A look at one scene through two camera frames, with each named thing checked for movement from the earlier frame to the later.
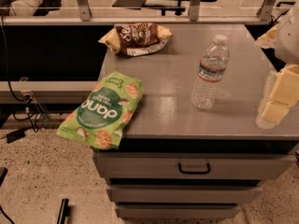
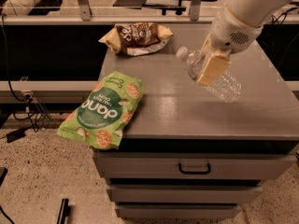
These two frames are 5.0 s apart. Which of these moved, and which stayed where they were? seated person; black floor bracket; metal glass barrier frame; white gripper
Moved: white gripper
Stayed: metal glass barrier frame; black floor bracket; seated person
